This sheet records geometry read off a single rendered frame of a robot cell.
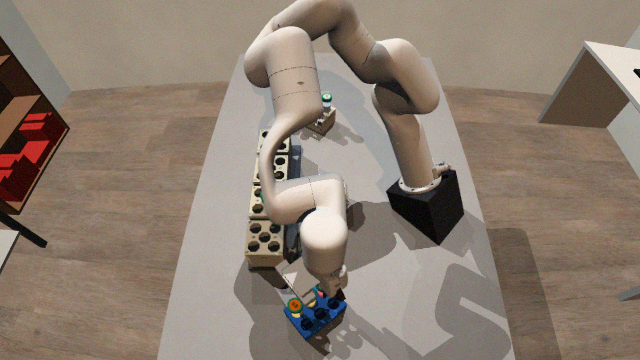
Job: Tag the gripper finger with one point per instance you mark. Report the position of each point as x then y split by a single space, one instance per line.
339 295

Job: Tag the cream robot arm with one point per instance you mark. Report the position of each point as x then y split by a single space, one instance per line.
286 58

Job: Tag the blue tube rack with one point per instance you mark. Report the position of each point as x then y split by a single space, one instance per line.
319 311

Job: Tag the green tube cap with grey dot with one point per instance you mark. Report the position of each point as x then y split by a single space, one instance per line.
314 302

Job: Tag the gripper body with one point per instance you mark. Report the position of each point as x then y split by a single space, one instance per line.
331 285

